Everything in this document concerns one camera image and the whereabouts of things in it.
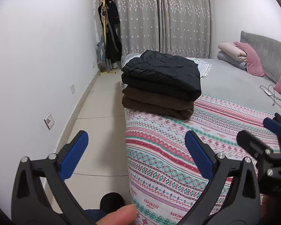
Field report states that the grey padded headboard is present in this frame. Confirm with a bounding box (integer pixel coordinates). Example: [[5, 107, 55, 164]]
[[239, 30, 281, 85]]

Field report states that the grey star-print curtain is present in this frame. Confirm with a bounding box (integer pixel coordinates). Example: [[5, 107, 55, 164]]
[[103, 0, 213, 59]]

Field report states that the white fringed cloth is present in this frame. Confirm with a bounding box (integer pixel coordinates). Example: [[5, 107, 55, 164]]
[[186, 57, 213, 80]]

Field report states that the black quilted puffer jacket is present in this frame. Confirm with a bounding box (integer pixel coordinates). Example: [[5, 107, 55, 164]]
[[120, 50, 202, 102]]

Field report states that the patterned knit-print blanket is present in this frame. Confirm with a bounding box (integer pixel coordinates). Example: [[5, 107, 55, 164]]
[[124, 93, 281, 225]]

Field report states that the person's blue trouser leg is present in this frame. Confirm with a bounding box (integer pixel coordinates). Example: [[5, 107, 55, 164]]
[[83, 208, 108, 223]]

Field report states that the brown coat with fur trim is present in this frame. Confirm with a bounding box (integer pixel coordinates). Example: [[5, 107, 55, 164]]
[[122, 85, 194, 120]]

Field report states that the wooden coat rack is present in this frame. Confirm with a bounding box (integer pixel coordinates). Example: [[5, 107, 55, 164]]
[[98, 0, 119, 76]]

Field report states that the person's left hand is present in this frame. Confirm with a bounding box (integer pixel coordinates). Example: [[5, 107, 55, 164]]
[[95, 204, 136, 225]]

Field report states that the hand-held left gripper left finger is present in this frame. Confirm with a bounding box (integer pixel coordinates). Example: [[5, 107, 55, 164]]
[[11, 130, 95, 225]]

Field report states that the grey hanging bag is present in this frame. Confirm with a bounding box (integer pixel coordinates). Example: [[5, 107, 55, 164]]
[[96, 41, 107, 65]]

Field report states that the person's dark shoe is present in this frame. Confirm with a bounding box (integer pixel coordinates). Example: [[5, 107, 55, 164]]
[[100, 192, 126, 212]]

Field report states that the bed with grey sheet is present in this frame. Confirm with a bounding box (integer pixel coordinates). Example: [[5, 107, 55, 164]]
[[124, 53, 281, 115]]

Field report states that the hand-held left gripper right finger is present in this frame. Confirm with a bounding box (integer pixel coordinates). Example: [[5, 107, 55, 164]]
[[180, 130, 264, 225]]

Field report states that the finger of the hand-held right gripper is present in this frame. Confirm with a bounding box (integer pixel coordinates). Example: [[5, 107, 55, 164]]
[[263, 113, 281, 143], [236, 130, 275, 167]]

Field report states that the black charging cable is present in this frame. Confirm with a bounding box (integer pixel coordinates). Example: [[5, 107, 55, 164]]
[[259, 84, 281, 109]]

